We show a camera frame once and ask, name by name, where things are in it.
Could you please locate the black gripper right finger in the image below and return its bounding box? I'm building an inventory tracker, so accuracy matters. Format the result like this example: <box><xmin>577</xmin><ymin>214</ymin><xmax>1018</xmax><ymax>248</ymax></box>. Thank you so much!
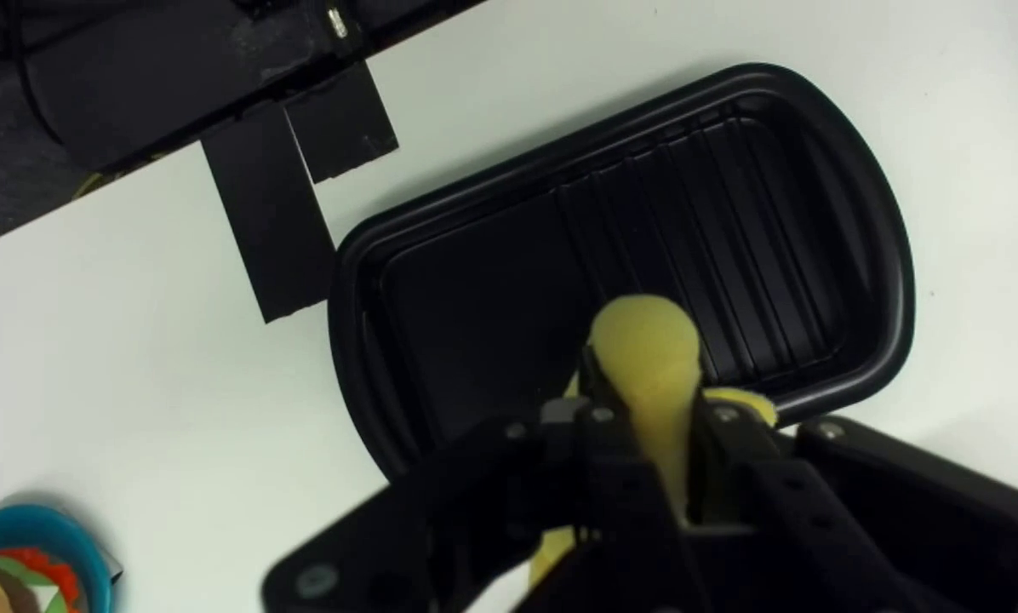
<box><xmin>689</xmin><ymin>389</ymin><xmax>1018</xmax><ymax>613</ymax></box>

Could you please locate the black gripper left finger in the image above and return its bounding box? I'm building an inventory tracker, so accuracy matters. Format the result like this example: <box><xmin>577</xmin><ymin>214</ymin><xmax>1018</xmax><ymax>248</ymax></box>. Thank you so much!
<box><xmin>264</xmin><ymin>372</ymin><xmax>676</xmax><ymax>613</ymax></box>

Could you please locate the yellow toy banana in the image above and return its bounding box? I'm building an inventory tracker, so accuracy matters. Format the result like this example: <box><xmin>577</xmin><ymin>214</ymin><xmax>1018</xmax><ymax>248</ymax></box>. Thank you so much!
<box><xmin>524</xmin><ymin>293</ymin><xmax>783</xmax><ymax>589</ymax></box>

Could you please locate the black ridged plastic tray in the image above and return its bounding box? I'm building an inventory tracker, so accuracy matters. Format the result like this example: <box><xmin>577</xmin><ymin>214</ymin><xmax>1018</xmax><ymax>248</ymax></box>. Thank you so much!
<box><xmin>327</xmin><ymin>62</ymin><xmax>916</xmax><ymax>479</ymax></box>

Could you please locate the long black tape strip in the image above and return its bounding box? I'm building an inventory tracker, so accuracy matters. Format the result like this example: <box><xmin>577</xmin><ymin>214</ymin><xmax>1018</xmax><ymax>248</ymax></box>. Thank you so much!
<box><xmin>199</xmin><ymin>101</ymin><xmax>341</xmax><ymax>328</ymax></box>

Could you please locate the small teal plate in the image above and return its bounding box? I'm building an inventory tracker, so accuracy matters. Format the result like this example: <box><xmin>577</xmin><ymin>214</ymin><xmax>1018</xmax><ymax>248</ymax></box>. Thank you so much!
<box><xmin>0</xmin><ymin>500</ymin><xmax>127</xmax><ymax>613</ymax></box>

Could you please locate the short black tape strip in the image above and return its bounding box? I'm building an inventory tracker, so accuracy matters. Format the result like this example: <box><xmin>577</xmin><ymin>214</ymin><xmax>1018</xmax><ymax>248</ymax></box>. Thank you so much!
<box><xmin>283</xmin><ymin>57</ymin><xmax>402</xmax><ymax>186</ymax></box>

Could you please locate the toy hamburger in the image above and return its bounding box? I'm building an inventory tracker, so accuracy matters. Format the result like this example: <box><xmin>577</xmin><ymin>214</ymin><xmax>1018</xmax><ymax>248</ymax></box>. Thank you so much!
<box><xmin>0</xmin><ymin>540</ymin><xmax>84</xmax><ymax>613</ymax></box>

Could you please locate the black table edge board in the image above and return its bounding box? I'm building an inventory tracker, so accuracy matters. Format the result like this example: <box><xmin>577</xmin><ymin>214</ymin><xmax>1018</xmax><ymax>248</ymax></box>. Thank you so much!
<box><xmin>0</xmin><ymin>0</ymin><xmax>492</xmax><ymax>256</ymax></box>

